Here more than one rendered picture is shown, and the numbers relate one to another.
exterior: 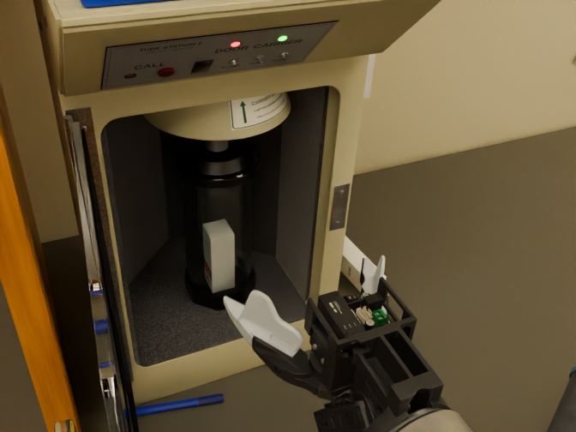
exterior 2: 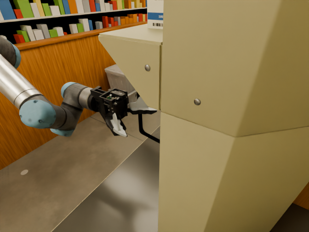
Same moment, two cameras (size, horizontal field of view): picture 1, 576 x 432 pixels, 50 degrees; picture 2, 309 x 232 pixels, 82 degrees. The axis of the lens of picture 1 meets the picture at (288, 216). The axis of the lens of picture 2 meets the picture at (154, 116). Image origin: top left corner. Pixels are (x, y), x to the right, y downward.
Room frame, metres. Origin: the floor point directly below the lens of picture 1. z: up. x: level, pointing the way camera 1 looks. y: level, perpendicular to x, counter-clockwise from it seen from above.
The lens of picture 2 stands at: (0.83, -0.20, 1.56)
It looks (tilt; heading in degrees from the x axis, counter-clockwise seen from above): 34 degrees down; 150
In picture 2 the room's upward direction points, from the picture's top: straight up
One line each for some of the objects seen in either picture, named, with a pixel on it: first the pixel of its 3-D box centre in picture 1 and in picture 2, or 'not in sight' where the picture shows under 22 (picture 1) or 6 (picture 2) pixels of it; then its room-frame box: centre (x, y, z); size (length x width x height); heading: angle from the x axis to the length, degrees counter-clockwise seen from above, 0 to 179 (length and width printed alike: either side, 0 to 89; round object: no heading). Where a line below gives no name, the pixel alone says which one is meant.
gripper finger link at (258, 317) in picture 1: (260, 314); (142, 104); (0.38, 0.02, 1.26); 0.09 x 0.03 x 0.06; 62
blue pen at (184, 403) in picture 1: (171, 405); not in sight; (0.50, 0.14, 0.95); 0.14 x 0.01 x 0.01; 105
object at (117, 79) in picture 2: not in sight; (128, 76); (-1.67, 0.80, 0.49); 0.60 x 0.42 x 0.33; 117
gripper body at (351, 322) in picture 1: (371, 369); (109, 103); (0.32, -0.07, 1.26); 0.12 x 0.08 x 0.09; 26
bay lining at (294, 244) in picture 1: (198, 183); not in sight; (0.68, 0.12, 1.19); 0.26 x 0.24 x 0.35; 117
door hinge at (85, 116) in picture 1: (105, 274); not in sight; (0.49, 0.19, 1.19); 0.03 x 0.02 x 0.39; 117
